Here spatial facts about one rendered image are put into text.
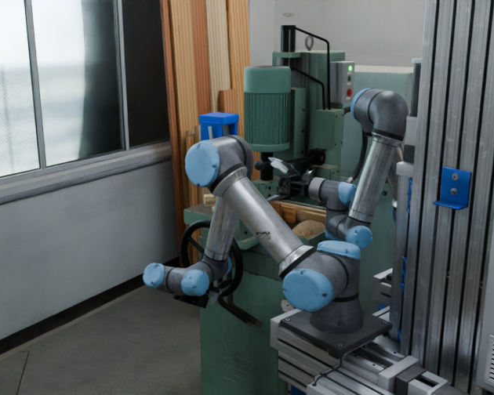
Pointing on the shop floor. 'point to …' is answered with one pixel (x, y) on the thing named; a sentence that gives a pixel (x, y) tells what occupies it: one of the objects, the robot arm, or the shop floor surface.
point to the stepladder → (218, 125)
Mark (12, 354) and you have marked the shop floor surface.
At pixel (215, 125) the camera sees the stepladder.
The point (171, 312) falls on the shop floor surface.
